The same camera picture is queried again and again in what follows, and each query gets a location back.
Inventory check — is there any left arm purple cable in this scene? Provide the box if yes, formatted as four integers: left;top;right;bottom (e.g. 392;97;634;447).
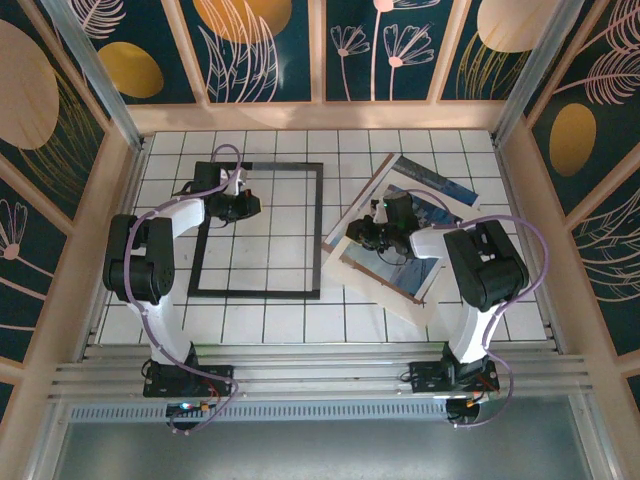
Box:
122;143;244;435

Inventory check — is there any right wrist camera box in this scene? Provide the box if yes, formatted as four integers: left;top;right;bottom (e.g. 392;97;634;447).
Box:
372;191;417;227

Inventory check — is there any aluminium table side rail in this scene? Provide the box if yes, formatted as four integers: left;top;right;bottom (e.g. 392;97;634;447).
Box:
492;132;566;351
87;134;149;351

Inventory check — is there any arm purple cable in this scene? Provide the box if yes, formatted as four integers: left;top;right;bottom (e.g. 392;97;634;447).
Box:
122;143;244;435
407;188;552;430

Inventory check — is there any gold oval wall panel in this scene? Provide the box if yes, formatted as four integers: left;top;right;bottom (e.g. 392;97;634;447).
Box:
64;0;210;106
522;0;640;216

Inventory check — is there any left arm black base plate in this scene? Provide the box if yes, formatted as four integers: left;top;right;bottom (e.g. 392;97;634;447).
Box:
143;363;236;399

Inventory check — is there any pink flowers wall panel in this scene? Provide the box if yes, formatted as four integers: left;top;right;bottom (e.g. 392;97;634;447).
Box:
323;0;459;104

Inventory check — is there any grey metal sheet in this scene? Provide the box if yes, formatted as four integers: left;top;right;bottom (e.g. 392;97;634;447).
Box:
29;417;614;480

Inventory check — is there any perforated metal cable duct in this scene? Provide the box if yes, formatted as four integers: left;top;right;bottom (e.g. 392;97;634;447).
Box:
67;403;451;424

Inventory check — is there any aluminium corner post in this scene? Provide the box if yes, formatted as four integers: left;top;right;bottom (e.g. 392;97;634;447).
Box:
39;0;146;151
492;0;586;146

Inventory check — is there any photo print with white border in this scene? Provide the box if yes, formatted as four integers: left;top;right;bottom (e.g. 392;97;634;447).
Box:
323;153;482;305

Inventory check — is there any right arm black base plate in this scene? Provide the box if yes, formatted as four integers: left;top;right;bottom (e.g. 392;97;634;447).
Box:
407;360;500;399

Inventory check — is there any narrow aluminium extrusion rail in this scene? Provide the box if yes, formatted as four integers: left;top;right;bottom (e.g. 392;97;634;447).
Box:
79;342;564;359

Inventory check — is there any orange disc leaves wall panel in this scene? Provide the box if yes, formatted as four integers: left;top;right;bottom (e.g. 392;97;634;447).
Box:
177;0;321;105

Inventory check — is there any beige disc wall panel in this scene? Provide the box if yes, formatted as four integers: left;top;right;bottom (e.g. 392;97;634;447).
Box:
438;0;546;103
0;0;112;226

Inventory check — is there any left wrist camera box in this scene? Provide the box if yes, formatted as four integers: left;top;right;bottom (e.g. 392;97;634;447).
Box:
193;161;250;198

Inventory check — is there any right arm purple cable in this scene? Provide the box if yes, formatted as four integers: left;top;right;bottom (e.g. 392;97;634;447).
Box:
407;188;552;430

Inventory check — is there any single flower wall panel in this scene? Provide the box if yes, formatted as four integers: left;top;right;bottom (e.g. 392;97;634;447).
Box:
0;164;76;366

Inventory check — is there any wide aluminium extrusion rail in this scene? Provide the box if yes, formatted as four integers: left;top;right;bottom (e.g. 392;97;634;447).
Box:
47;355;596;401

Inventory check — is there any black picture frame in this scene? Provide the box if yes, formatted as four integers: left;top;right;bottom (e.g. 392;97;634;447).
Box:
187;160;325;302

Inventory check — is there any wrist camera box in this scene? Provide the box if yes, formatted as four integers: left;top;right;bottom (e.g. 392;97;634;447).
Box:
372;191;417;227
193;161;250;198

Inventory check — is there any feather line wall panel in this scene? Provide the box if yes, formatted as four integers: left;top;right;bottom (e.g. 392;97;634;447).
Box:
567;184;640;359

